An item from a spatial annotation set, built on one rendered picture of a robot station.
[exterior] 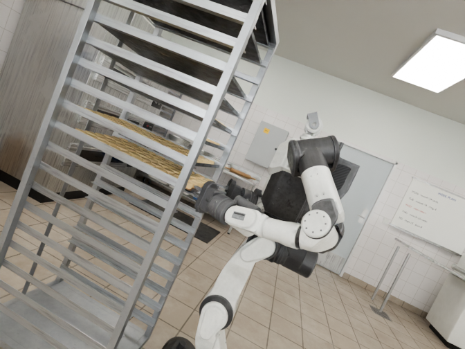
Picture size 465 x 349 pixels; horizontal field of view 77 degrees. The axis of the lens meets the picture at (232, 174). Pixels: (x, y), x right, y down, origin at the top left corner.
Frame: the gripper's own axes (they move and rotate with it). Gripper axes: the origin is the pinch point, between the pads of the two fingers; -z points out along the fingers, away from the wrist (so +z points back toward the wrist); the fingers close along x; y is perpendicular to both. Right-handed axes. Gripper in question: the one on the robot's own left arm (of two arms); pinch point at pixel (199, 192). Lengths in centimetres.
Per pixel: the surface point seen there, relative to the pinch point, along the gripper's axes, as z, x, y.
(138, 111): -26.3, 18.4, 20.7
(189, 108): -10.5, 27.1, 11.4
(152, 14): -35, 54, 25
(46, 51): -263, 31, 4
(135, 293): -0.2, -42.5, 9.2
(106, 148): -32.1, 0.5, 24.2
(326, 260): -87, -93, -425
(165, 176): -9.0, 0.6, 10.7
